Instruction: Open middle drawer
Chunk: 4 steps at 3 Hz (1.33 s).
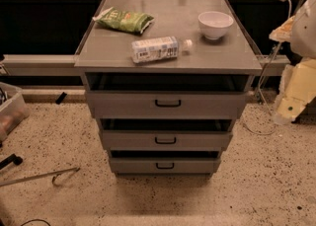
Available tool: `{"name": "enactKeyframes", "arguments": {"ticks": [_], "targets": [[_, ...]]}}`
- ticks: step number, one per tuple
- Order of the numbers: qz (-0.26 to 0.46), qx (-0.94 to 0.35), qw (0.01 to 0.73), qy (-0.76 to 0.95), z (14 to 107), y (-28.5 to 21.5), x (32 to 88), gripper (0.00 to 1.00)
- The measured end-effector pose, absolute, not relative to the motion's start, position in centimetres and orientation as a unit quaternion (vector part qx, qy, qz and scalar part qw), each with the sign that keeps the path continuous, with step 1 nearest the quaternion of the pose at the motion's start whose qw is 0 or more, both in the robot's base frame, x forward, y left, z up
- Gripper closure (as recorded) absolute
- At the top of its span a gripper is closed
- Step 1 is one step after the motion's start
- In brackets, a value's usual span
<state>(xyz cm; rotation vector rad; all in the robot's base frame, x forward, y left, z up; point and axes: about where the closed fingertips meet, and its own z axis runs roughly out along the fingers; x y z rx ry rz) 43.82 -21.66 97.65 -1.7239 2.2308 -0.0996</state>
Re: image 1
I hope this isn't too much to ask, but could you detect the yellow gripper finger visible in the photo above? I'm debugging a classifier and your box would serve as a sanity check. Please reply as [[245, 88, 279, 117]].
[[273, 58, 316, 124]]

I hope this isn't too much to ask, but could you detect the grey drawer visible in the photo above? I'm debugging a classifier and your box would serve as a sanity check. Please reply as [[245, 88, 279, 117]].
[[85, 72, 246, 119], [99, 119, 232, 150], [110, 151, 220, 174]]

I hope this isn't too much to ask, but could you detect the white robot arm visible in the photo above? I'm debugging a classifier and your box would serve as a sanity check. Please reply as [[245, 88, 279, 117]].
[[269, 0, 316, 124]]

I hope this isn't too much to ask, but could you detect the grey bottom drawer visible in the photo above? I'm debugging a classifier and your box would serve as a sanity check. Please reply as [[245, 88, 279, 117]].
[[110, 151, 220, 174]]

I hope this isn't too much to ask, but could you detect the grey drawer cabinet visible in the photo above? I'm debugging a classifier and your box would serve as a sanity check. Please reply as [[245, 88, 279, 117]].
[[75, 0, 261, 175]]

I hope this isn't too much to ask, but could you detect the grey top drawer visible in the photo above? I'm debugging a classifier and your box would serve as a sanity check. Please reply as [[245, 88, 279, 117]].
[[85, 72, 246, 119]]

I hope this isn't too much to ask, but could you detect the white bowl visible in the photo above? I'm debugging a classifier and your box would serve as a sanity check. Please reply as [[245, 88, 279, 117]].
[[198, 11, 234, 39]]

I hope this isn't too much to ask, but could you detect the clear plastic water bottle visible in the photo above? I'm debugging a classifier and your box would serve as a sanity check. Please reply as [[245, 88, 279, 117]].
[[131, 37, 193, 64]]

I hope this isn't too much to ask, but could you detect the green chip bag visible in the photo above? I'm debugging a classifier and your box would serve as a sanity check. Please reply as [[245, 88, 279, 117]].
[[93, 7, 154, 35]]

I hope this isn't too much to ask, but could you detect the small black floor object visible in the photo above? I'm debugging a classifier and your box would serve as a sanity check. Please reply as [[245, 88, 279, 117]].
[[55, 92, 67, 105]]

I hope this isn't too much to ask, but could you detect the metal rod with hook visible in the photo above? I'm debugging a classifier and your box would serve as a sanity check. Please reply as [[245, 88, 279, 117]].
[[0, 167, 80, 187]]

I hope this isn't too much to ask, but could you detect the clear plastic storage bin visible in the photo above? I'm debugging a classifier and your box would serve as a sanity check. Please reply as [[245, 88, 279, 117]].
[[0, 82, 30, 142]]

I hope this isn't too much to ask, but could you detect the black caster wheel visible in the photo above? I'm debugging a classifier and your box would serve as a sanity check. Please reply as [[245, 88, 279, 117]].
[[0, 154, 23, 170]]

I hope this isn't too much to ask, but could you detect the white power cable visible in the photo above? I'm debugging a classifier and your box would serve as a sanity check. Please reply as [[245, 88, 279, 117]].
[[242, 0, 293, 136]]

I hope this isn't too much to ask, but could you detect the black floor cable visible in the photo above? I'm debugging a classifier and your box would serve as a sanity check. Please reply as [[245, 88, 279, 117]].
[[20, 218, 52, 226]]

